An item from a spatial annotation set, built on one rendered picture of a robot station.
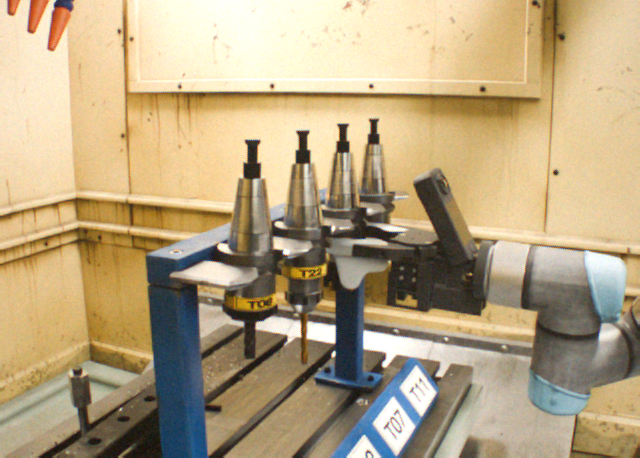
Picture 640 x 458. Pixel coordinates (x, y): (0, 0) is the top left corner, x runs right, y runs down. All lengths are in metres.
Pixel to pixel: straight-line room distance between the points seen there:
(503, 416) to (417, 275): 0.53
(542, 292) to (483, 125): 0.58
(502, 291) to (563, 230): 0.53
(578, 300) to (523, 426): 0.53
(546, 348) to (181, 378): 0.40
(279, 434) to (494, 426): 0.45
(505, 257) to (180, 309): 0.36
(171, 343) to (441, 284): 0.33
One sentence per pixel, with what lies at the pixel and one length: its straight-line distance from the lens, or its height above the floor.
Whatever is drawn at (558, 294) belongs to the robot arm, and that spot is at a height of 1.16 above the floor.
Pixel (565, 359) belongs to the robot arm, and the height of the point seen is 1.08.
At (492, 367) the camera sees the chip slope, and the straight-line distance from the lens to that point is 1.33.
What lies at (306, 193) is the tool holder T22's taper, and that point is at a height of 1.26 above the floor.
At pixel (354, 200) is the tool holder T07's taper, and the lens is 0.80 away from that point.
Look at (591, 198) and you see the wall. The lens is 1.26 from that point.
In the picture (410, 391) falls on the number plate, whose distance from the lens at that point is 0.97.
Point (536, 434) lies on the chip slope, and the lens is 1.23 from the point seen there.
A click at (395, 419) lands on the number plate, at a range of 0.90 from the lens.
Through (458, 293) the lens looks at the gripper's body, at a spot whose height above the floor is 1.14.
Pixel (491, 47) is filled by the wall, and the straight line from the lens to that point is 1.25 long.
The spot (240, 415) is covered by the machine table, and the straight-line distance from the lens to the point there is 1.00.
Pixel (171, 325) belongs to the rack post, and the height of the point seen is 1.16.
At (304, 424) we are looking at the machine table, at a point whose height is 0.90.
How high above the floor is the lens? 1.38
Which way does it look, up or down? 12 degrees down
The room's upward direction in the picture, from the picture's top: straight up
